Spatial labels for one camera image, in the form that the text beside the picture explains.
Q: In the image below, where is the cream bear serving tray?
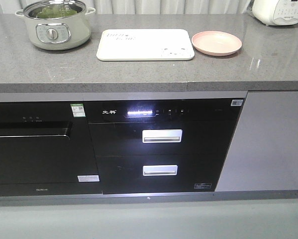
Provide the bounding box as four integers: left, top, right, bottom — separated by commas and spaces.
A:
96, 29, 195, 61

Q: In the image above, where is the pink round plate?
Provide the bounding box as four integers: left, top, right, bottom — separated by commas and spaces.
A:
192, 31, 242, 56

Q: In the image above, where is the green lettuce leaf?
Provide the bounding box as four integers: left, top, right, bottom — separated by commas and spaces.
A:
35, 4, 78, 19

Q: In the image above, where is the black disinfection cabinet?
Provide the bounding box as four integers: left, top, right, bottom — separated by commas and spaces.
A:
84, 98, 243, 194

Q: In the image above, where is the green energy label sticker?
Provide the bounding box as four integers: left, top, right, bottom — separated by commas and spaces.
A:
70, 103, 86, 118

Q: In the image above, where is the white label sticker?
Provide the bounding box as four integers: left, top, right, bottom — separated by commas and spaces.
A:
77, 175, 99, 182

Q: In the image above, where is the black built-in dishwasher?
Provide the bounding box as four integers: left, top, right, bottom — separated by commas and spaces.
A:
0, 102, 101, 197

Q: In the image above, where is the grey cabinet door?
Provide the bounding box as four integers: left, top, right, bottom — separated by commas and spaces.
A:
216, 91, 298, 192

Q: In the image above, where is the green electric cooking pot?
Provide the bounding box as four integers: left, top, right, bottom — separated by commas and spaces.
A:
15, 0, 96, 51

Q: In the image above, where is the white rice cooker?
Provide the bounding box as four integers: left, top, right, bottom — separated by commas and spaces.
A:
251, 0, 298, 26

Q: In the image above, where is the upper silver drawer handle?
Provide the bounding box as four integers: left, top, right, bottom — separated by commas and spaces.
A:
142, 129, 183, 143

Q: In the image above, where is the silver drawer handle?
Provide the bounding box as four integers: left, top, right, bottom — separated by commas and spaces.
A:
143, 165, 178, 176
142, 129, 183, 143

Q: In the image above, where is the lower silver drawer handle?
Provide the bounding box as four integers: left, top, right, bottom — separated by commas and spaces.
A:
143, 165, 178, 176

